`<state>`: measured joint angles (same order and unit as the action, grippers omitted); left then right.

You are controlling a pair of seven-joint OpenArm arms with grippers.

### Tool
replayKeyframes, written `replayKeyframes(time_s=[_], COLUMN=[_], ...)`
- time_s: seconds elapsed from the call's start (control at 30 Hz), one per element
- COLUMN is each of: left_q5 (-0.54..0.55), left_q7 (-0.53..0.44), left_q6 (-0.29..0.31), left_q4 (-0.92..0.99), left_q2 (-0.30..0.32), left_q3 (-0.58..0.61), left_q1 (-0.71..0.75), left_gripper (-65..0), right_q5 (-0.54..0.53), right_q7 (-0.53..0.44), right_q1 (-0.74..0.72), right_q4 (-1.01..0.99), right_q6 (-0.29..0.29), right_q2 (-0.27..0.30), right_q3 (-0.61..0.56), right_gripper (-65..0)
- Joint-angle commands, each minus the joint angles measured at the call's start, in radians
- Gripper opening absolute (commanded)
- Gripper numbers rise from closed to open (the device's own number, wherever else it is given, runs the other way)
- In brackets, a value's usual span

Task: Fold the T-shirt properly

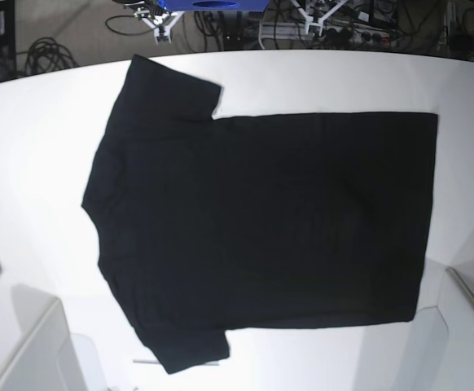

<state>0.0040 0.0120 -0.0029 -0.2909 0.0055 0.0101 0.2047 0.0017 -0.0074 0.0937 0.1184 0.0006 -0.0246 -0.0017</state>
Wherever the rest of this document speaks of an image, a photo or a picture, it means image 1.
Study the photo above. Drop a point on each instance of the blue plastic box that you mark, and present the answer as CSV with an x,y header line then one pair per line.
x,y
214,5

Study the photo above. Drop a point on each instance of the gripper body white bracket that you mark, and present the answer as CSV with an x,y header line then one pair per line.
x,y
316,12
160,20

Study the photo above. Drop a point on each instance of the black T-shirt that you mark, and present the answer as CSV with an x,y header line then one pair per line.
x,y
298,221

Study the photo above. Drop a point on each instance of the white panel lower right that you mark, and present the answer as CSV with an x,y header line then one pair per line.
x,y
439,352

